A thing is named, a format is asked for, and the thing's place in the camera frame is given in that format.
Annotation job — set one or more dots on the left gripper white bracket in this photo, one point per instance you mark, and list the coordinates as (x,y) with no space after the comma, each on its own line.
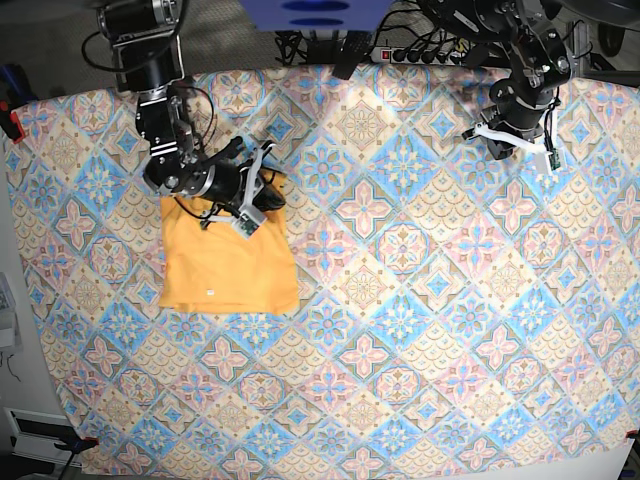
(511,124)

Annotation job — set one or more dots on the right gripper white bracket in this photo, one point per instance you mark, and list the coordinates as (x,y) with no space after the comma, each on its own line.
(240,195)

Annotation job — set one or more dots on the yellow orange T-shirt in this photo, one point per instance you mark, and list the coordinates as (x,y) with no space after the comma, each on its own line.
(218,271)

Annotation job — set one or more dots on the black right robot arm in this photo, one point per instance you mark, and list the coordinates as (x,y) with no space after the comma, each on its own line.
(146,57)

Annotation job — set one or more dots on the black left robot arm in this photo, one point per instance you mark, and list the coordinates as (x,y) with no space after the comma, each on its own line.
(518,31)

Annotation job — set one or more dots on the white power strip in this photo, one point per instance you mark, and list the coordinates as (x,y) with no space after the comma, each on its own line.
(397,55)

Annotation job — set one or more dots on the patterned blue tile tablecloth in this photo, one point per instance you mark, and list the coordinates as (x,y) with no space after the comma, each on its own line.
(456,314)

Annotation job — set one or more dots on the black remote-like device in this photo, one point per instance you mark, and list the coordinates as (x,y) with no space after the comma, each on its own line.
(355,46)

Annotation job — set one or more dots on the red black clamp left top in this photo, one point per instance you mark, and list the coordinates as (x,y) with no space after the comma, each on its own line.
(13,95)

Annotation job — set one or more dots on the red black clamp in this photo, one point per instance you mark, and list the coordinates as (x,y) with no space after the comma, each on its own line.
(13,95)
(75,445)

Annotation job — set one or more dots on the white box at left edge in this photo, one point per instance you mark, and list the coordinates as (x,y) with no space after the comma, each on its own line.
(9,331)

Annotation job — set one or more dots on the red black clamp bottom left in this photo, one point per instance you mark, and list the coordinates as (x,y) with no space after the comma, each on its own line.
(75,445)

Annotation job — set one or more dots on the white vent panel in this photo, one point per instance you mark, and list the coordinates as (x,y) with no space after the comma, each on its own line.
(34,435)

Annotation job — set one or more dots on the purple robot base plate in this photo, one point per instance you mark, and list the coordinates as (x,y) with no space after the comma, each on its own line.
(282,15)

